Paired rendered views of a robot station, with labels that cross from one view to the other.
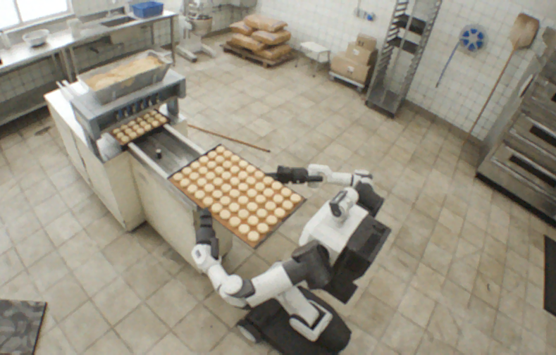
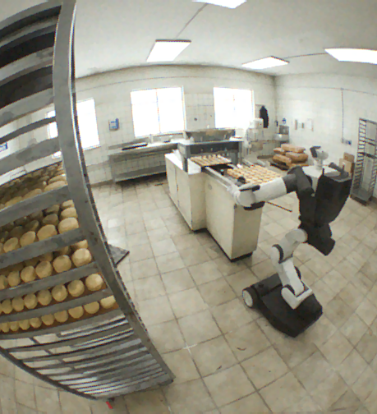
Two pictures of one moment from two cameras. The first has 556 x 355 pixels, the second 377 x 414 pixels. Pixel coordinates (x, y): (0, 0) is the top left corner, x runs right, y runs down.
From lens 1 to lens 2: 80 cm
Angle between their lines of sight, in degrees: 38
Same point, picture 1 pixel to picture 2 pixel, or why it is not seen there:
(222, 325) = (232, 293)
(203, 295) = (227, 273)
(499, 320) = not seen: outside the picture
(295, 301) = (289, 273)
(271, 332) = (266, 299)
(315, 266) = (301, 176)
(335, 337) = (311, 304)
